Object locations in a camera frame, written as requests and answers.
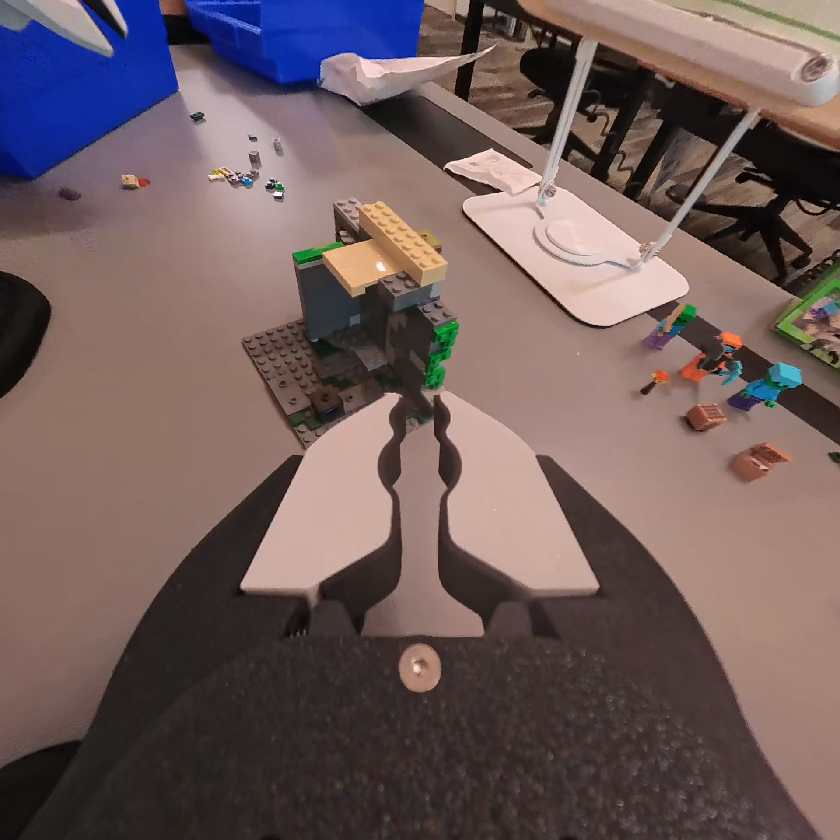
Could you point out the brown toy chest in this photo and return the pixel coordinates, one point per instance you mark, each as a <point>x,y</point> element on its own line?
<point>758,463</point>

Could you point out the folded paper leaflet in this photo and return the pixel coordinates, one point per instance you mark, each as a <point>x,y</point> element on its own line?
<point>492,170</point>

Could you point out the toy torch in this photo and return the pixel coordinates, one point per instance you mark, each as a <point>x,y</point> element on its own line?
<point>655,380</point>

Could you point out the cyan-headed minifigure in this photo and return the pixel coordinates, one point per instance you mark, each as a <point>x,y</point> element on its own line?
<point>774,384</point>

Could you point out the white and wooden book stand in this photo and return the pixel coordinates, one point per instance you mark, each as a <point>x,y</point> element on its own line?
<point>590,262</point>

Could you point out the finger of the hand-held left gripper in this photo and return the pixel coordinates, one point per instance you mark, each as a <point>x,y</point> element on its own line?
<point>14,12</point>
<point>72,16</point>

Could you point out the orange minifigure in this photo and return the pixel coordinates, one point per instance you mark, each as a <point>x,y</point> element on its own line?
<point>709,361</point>

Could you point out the green-headed minifigure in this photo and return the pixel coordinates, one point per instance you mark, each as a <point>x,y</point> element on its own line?
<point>673,325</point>

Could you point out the tan and red small piece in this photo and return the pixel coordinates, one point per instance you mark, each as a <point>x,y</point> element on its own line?
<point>131,182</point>

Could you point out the white printed paper bag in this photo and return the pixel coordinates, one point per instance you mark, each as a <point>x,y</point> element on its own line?
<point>394,72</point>

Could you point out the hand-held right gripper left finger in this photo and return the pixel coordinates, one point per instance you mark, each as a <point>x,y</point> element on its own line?
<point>321,525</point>

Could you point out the purple small piece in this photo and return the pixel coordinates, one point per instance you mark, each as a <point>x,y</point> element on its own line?
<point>69,193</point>

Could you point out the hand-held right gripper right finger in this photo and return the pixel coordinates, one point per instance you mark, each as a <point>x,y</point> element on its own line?
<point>518,525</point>

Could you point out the open instruction booklet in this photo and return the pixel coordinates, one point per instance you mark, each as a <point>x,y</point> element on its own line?
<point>787,13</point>

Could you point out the brown crate block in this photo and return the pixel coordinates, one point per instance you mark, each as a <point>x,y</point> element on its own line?
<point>705,417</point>

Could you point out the grey desk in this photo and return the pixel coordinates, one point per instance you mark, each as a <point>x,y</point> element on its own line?
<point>164,459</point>

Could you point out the blue storage bin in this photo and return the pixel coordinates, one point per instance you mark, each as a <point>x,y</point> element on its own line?
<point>65,111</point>
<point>315,39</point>

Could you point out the toy brick building model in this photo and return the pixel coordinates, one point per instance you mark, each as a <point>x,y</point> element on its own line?
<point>367,262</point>

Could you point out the scatter of tiny brick pieces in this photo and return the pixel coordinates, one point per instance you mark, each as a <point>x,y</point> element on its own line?
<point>249,177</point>

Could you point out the green toy brick set box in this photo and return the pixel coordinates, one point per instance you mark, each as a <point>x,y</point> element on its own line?
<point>814,321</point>

